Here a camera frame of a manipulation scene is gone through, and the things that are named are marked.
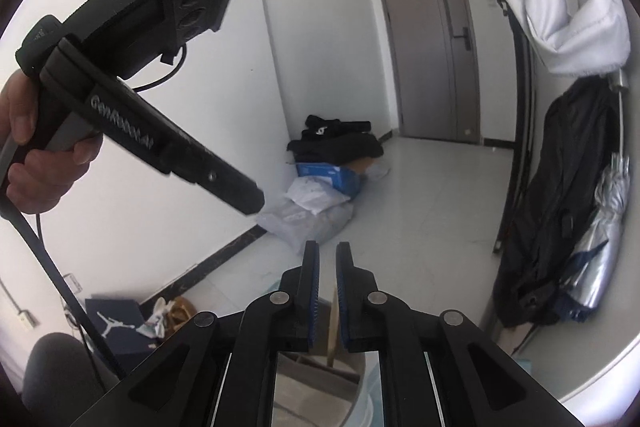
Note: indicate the person's left hand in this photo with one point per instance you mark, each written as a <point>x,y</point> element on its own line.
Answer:
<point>45,179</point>

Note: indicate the grey plastic bag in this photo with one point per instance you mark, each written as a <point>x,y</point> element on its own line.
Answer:
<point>305,224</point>

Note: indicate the black clothes pile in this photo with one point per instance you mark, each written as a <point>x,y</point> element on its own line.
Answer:
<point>335,142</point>

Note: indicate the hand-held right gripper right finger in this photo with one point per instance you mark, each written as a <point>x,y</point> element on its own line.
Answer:
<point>342,292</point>

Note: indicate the person's grey trouser leg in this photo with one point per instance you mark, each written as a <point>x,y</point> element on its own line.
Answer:
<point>60,372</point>

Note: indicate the white plastic packet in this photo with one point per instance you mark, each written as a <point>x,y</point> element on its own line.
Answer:
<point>315,197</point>

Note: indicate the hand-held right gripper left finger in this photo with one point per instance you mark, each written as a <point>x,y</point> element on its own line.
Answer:
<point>313,292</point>

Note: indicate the brown shoe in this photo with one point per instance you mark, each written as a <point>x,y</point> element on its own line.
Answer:
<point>180,314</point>

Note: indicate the white wall socket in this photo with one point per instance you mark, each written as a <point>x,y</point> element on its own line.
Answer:
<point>25,320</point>

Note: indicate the black door frame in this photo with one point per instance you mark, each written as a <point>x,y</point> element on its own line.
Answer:
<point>520,107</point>

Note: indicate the dark blue shoe box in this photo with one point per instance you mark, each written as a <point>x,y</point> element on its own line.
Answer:
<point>115,327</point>

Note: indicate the silver folded umbrella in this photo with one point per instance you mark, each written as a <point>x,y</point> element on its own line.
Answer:
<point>597,252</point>

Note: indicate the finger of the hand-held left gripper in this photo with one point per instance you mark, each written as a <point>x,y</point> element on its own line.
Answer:
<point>220,179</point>

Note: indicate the blue cardboard box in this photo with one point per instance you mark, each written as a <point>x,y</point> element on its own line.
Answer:
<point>330,177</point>

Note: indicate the grey door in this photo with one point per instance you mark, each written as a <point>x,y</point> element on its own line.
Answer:
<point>420,47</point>

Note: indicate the white crumpled cloth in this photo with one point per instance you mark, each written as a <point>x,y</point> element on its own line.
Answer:
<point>155,319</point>

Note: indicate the black door lock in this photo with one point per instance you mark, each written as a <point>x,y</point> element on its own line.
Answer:
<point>504,6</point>

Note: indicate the black backpack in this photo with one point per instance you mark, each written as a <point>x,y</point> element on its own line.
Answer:
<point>550,207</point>

